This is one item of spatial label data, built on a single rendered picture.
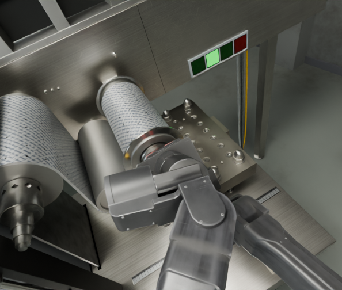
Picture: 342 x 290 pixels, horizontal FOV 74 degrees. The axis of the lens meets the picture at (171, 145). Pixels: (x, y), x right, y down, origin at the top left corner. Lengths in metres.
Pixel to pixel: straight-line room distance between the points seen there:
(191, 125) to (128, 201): 0.62
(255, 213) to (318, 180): 1.52
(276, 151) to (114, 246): 1.56
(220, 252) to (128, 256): 0.62
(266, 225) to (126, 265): 0.51
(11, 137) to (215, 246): 0.41
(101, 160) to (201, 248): 0.41
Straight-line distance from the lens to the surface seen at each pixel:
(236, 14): 0.90
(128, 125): 0.51
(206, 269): 0.22
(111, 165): 0.56
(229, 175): 0.70
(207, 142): 0.79
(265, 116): 1.64
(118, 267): 0.83
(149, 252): 0.80
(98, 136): 0.65
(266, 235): 0.43
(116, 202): 0.27
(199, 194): 0.24
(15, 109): 0.59
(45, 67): 0.72
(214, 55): 0.88
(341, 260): 1.77
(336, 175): 2.02
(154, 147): 0.47
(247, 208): 0.46
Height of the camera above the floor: 1.63
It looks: 48 degrees down
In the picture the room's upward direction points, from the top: 21 degrees counter-clockwise
